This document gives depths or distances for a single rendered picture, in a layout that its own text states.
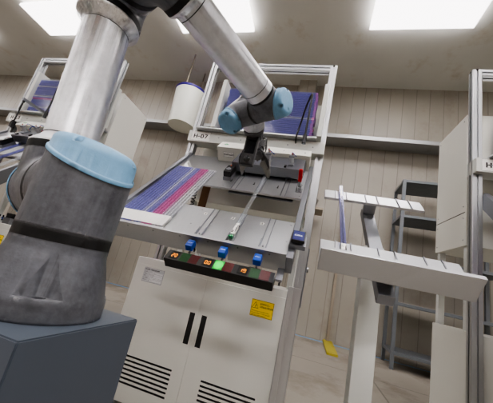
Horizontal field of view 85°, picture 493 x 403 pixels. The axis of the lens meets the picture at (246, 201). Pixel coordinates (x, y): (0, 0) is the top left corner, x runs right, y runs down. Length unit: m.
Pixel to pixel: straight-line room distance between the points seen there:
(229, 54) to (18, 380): 0.61
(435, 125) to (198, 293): 4.79
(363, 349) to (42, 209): 0.84
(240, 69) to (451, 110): 5.09
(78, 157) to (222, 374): 0.99
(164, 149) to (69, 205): 5.24
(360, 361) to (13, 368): 0.81
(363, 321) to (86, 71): 0.91
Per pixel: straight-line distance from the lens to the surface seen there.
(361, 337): 0.94
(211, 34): 0.65
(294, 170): 1.26
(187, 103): 5.01
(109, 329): 0.42
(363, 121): 5.17
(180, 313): 1.24
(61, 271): 0.38
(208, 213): 1.03
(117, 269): 5.36
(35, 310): 0.38
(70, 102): 0.57
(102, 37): 0.63
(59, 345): 0.37
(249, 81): 0.70
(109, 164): 0.40
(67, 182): 0.39
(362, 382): 0.96
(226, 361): 1.20
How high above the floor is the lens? 0.65
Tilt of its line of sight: 15 degrees up
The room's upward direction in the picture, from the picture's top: 13 degrees clockwise
